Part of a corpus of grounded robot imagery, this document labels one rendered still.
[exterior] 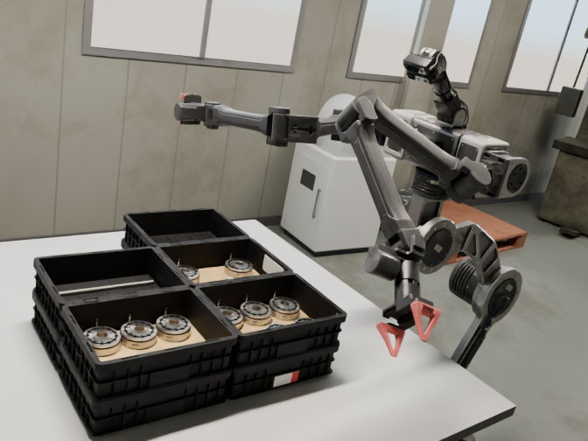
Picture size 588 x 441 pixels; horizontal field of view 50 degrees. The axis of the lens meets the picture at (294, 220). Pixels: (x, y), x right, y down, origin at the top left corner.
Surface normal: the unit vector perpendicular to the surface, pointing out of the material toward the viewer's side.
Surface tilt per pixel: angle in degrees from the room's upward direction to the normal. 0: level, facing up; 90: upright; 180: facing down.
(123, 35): 90
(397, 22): 90
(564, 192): 90
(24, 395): 0
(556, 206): 90
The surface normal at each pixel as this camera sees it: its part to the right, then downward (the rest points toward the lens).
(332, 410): 0.18, -0.92
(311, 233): -0.83, 0.05
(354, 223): 0.53, 0.40
